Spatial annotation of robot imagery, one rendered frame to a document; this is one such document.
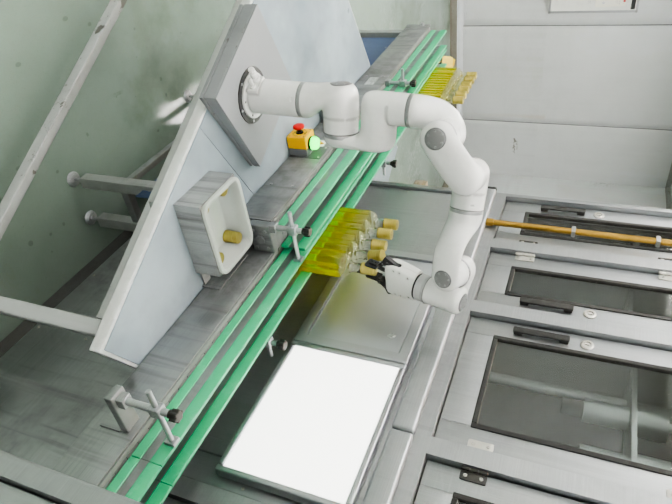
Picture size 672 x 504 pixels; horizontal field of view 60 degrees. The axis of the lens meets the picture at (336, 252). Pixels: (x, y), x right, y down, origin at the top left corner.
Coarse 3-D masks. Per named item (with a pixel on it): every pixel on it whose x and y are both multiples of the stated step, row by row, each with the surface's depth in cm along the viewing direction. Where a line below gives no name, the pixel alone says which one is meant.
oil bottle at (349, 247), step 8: (320, 240) 177; (328, 240) 177; (336, 240) 176; (344, 240) 176; (320, 248) 175; (328, 248) 174; (336, 248) 173; (344, 248) 172; (352, 248) 172; (352, 256) 172
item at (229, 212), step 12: (228, 180) 151; (216, 192) 146; (228, 192) 157; (240, 192) 156; (204, 204) 143; (216, 204) 159; (228, 204) 160; (240, 204) 158; (204, 216) 142; (216, 216) 159; (228, 216) 162; (240, 216) 161; (216, 228) 160; (228, 228) 165; (240, 228) 164; (216, 240) 161; (252, 240) 165; (216, 252) 149; (228, 252) 161; (240, 252) 161; (228, 264) 157
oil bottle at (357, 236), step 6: (330, 228) 182; (336, 228) 182; (342, 228) 181; (324, 234) 180; (330, 234) 180; (336, 234) 179; (342, 234) 179; (348, 234) 178; (354, 234) 178; (360, 234) 178; (354, 240) 176; (360, 240) 176; (360, 246) 177
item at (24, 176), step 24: (120, 0) 191; (240, 0) 173; (96, 48) 185; (216, 48) 167; (72, 72) 181; (72, 96) 179; (48, 120) 175; (48, 144) 173; (24, 168) 169; (24, 192) 168; (0, 216) 163; (144, 216) 148; (120, 264) 143; (0, 312) 149; (24, 312) 145; (48, 312) 143
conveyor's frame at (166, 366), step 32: (416, 32) 286; (384, 64) 256; (320, 128) 212; (288, 160) 195; (320, 160) 192; (288, 192) 178; (256, 256) 170; (224, 288) 160; (192, 320) 151; (224, 320) 150; (160, 352) 143; (192, 352) 141; (128, 384) 135; (160, 384) 134; (96, 416) 129; (96, 448) 122; (128, 448) 122; (96, 480) 116
